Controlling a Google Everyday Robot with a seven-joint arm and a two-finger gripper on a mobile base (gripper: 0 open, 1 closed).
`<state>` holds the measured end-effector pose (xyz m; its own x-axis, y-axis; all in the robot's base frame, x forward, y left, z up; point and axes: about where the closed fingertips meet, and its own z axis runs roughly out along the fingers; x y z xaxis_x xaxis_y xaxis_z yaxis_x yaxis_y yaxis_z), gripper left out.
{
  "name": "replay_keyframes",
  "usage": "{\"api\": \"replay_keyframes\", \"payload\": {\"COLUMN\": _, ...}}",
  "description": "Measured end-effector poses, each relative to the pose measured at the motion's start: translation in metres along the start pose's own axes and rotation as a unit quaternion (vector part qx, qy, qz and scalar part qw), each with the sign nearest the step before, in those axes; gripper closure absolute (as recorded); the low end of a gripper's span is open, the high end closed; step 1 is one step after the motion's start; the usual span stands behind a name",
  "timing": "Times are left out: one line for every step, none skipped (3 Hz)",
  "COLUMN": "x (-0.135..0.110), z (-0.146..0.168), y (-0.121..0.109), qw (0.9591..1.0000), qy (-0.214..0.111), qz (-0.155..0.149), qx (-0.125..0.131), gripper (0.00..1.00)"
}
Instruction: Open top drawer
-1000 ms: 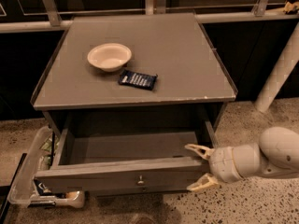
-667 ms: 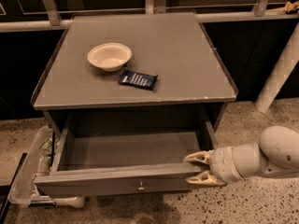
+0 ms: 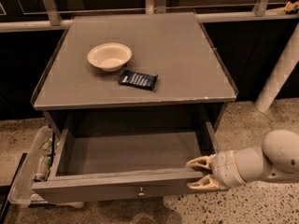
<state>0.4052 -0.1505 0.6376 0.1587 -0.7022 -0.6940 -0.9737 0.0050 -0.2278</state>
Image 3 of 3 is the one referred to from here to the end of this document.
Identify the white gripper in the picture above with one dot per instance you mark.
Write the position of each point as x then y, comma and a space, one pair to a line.
226, 168

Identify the dark blue snack packet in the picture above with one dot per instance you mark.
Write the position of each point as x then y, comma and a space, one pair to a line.
137, 80

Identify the white paper bowl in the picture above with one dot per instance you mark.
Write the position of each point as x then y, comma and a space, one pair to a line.
109, 57

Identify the grey drawer cabinet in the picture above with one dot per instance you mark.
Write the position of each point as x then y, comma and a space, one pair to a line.
175, 49

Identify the grey top drawer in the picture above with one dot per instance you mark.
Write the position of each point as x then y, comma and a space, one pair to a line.
100, 163

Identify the clear plastic bin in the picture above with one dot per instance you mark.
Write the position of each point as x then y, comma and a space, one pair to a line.
45, 161

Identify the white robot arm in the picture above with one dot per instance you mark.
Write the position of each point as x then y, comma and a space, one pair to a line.
276, 159

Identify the metal railing frame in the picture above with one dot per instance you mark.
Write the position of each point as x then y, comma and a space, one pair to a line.
45, 15

